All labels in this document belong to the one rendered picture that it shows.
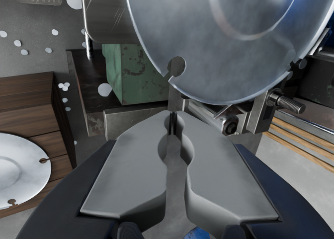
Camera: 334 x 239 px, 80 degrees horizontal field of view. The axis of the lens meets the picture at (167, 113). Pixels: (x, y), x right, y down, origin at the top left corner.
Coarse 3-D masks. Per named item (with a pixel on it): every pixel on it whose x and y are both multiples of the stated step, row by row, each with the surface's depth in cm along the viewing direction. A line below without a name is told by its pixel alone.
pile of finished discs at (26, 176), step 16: (0, 144) 57; (16, 144) 59; (32, 144) 61; (0, 160) 59; (16, 160) 61; (32, 160) 63; (48, 160) 66; (0, 176) 61; (16, 176) 63; (32, 176) 66; (48, 176) 68; (0, 192) 63; (16, 192) 66; (32, 192) 68; (0, 208) 66
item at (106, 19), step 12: (84, 0) 15; (96, 0) 16; (108, 0) 16; (120, 0) 16; (84, 12) 16; (96, 12) 16; (108, 12) 16; (120, 12) 17; (84, 24) 16; (96, 24) 16; (108, 24) 17; (120, 24) 17; (132, 24) 18; (96, 36) 17; (108, 36) 17; (120, 36) 18; (132, 36) 18
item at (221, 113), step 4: (232, 104) 27; (224, 108) 27; (228, 108) 27; (232, 108) 27; (236, 108) 27; (220, 112) 27; (224, 112) 27; (228, 112) 27; (232, 112) 27; (236, 112) 28; (240, 112) 28; (216, 116) 26; (220, 116) 27; (224, 116) 27
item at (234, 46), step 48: (144, 0) 17; (192, 0) 19; (240, 0) 20; (288, 0) 23; (144, 48) 18; (192, 48) 21; (240, 48) 24; (288, 48) 27; (192, 96) 24; (240, 96) 27
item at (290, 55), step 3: (288, 51) 28; (291, 51) 28; (294, 51) 28; (288, 54) 28; (291, 54) 28; (294, 54) 28; (285, 57) 28; (288, 57) 28; (291, 57) 28; (294, 57) 29; (285, 60) 28; (288, 60) 28; (291, 60) 29; (285, 63) 28; (288, 63) 29
